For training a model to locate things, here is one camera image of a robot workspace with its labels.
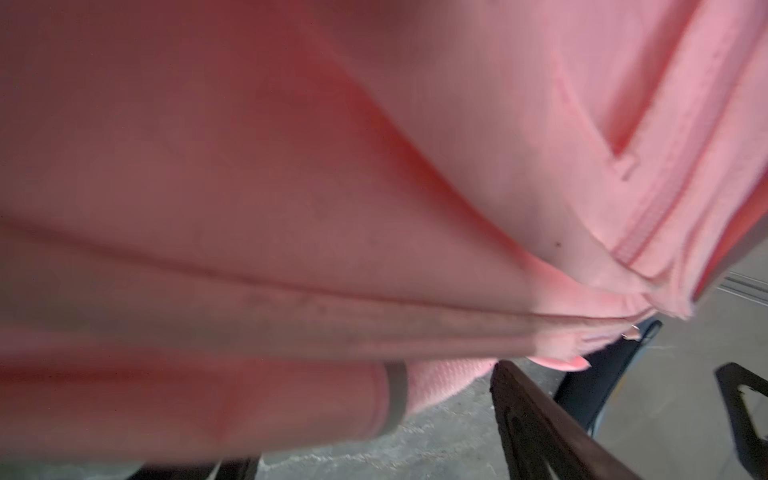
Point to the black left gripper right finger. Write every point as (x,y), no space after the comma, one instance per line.
(539,439)

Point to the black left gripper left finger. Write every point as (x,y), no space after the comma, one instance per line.
(239,469)

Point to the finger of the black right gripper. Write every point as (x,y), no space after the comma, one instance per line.
(751,449)

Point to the pink school backpack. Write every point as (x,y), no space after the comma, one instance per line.
(233,227)

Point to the blue pencil case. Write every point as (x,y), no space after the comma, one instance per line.
(584,395)

